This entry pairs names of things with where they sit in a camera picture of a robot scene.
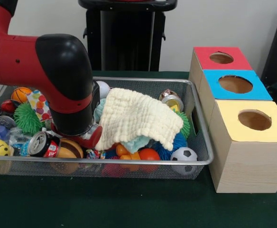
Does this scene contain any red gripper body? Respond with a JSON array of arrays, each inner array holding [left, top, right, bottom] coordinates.
[[50, 124, 103, 149]]

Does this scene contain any plush hamburger toy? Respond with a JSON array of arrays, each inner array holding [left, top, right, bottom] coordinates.
[[56, 137, 84, 159]]

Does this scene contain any light blue muslin cloth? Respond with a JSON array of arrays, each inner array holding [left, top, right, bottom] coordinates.
[[94, 98, 153, 154]]

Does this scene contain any cream muslin cloth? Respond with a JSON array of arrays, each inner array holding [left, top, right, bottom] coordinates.
[[97, 87, 184, 152]]

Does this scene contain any polka dot cloth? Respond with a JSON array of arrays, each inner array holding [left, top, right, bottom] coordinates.
[[27, 90, 53, 122]]

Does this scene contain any shallow mesh bin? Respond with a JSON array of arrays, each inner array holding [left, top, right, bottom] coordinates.
[[0, 76, 214, 181]]

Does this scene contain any wooden box with three holes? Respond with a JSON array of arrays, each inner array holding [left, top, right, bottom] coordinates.
[[188, 46, 277, 193]]

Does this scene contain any white toy baseball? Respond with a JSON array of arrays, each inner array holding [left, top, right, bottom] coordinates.
[[95, 81, 111, 99]]

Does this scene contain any red soda can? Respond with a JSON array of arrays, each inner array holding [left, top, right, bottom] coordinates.
[[27, 131, 61, 158]]

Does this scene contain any green spiky ball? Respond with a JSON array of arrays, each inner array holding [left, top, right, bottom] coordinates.
[[13, 102, 46, 133]]

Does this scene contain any small orange basketball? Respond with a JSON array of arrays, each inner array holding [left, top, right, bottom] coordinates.
[[11, 86, 32, 104]]

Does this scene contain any small soccer ball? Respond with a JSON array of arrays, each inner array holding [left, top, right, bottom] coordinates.
[[170, 147, 198, 162]]

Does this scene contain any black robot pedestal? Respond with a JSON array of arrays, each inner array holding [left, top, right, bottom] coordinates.
[[78, 0, 178, 71]]

